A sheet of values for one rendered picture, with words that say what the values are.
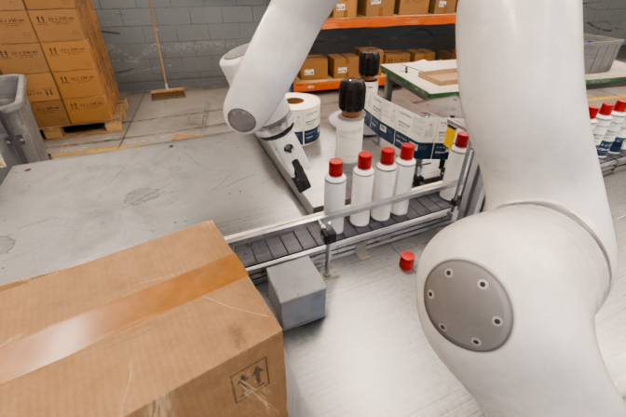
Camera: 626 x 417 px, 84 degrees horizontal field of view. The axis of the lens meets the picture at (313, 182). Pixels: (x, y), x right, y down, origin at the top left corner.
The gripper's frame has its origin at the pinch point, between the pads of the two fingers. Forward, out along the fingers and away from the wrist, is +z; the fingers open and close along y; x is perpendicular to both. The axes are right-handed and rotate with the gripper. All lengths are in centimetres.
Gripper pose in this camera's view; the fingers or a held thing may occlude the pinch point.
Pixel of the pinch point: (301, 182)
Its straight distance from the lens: 79.8
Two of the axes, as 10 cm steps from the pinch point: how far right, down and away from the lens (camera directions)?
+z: 3.2, 7.2, 6.2
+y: -3.9, -4.9, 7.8
